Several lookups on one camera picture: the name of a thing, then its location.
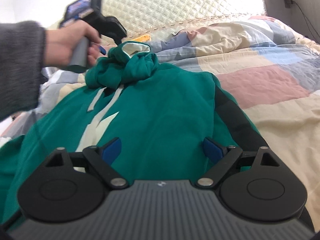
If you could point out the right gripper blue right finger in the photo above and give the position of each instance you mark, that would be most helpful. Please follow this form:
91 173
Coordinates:
223 160

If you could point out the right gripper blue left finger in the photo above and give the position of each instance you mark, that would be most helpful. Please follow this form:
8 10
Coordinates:
100 160

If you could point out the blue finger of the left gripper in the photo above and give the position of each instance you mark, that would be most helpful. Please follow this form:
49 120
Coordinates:
102 50

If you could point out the green hoodie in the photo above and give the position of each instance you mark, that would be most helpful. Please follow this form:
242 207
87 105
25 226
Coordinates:
161 113

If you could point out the grey sweater left forearm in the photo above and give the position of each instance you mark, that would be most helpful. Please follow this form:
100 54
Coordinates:
22 59

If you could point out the left hand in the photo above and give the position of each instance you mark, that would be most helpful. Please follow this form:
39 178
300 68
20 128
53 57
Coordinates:
60 44

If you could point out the yellow object by headboard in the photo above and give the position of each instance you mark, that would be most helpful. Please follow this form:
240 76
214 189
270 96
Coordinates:
143 38

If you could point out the cream quilted headboard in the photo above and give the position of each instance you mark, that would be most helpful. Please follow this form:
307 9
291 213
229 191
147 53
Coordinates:
161 19

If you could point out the patchwork quilt bedspread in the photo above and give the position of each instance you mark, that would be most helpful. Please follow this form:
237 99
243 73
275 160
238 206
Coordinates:
270 70

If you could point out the black wall plug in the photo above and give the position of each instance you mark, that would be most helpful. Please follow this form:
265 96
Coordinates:
288 3

